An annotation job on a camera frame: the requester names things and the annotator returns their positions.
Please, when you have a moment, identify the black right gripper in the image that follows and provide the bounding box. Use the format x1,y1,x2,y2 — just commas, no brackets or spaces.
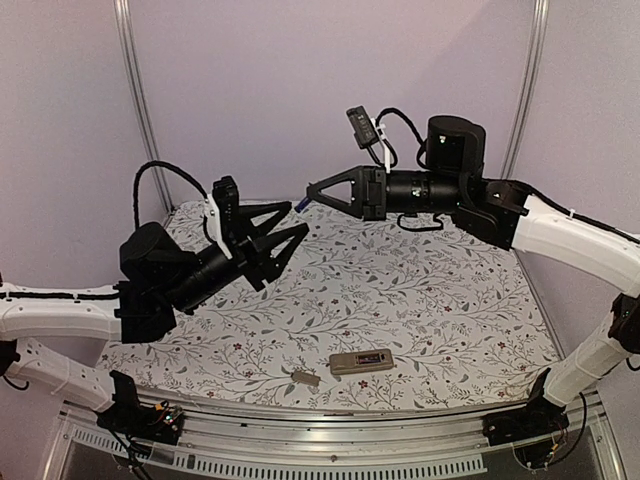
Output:
306,165,465,221

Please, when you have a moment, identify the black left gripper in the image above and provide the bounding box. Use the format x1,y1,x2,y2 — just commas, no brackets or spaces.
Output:
162,202,309,314

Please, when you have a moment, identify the dark battery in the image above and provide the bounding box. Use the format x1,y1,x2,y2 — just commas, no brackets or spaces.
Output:
357,354,382,364
294,197,311,213

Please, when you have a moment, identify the remote battery cover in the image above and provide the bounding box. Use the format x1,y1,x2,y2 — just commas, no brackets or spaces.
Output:
291,370,321,387

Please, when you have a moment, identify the white remote control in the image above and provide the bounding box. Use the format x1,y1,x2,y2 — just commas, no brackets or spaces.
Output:
329,349,395,376

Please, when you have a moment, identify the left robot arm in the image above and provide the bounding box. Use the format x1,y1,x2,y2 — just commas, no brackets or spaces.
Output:
1,202,309,434

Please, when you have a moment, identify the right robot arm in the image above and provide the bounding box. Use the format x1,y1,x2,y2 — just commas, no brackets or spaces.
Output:
306,115,639,444

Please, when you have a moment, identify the floral patterned table mat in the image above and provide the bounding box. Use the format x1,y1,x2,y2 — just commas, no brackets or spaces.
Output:
99,204,558,410

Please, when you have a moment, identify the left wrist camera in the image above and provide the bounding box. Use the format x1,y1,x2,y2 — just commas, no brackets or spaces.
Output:
204,175,239,260

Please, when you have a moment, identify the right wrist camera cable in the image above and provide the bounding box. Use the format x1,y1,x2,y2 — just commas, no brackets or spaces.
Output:
377,107,426,169

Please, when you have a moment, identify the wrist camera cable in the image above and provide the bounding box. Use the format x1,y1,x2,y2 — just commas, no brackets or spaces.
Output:
377,107,426,169
130,159,209,231

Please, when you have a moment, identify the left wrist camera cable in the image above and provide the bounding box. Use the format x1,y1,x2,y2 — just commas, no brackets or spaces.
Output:
130,159,209,231

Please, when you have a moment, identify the front aluminium rail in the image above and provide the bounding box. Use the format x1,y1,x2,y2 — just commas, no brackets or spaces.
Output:
40,391,629,479

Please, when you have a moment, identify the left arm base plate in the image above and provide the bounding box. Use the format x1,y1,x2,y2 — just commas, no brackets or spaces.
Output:
97,401,185,445

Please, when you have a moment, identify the right aluminium frame post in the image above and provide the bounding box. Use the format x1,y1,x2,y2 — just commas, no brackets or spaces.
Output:
500,0,550,179

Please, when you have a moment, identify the aluminium frame post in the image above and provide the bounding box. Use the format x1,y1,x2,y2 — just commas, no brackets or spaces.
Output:
112,0,175,213
500,0,550,179

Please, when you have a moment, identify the left aluminium frame post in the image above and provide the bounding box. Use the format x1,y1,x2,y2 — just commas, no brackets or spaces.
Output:
112,0,175,213

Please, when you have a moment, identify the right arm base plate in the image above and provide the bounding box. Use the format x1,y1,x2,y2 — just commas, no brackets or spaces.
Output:
482,405,569,446

